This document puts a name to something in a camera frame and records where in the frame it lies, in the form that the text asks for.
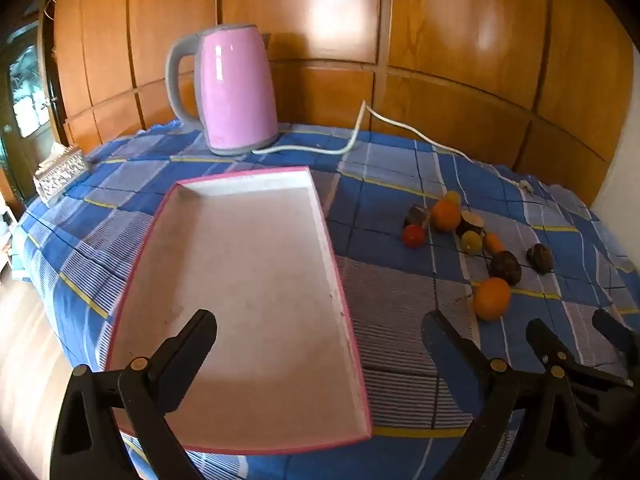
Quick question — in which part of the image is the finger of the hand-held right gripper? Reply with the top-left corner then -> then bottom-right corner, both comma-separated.
526,317 -> 640,391
591,308 -> 640,361

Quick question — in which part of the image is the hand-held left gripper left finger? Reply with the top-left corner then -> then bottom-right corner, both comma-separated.
50,309 -> 218,480

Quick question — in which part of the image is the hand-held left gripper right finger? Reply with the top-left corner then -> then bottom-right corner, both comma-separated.
421,310 -> 601,480

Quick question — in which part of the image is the large orange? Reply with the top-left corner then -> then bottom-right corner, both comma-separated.
472,277 -> 512,322

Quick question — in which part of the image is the pink-rimmed white tray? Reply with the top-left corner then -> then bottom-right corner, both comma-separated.
103,166 -> 373,457

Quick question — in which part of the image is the dark round fruit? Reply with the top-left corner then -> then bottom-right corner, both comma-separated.
489,251 -> 523,287

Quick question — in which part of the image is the dark wrinkled fruit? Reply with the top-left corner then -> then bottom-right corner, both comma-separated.
526,243 -> 554,275

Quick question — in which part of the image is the small orange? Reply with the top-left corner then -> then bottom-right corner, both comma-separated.
431,200 -> 462,233

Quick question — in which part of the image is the blue checked tablecloth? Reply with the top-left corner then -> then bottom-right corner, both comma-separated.
12,122 -> 640,480

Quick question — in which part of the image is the silver patterned tissue box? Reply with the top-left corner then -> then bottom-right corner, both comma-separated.
33,144 -> 88,207

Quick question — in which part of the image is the pink electric kettle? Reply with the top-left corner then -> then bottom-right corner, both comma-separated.
166,23 -> 279,157

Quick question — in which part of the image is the wooden glazed door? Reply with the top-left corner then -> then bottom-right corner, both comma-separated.
0,10 -> 63,201

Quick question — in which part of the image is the wooden panelled wardrobe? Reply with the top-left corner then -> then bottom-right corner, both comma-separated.
50,0 -> 636,206

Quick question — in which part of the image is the white power cable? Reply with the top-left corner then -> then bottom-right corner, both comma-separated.
251,101 -> 523,186

